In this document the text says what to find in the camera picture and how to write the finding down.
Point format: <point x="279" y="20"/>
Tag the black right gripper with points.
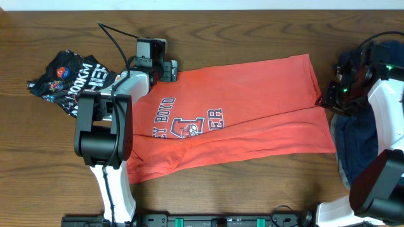
<point x="328" y="98"/>

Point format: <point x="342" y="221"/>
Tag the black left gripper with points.
<point x="168" y="71"/>

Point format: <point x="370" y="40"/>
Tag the orange red soccer t-shirt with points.
<point x="228" y="113"/>

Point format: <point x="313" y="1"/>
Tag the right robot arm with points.
<point x="376" y="195"/>

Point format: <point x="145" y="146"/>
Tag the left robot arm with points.
<point x="104" y="130"/>

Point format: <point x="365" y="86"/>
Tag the navy blue garment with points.
<point x="356" y="136"/>

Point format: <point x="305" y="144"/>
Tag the black printed folded jersey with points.
<point x="67" y="75"/>

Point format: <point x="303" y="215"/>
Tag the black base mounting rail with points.
<point x="281" y="216"/>

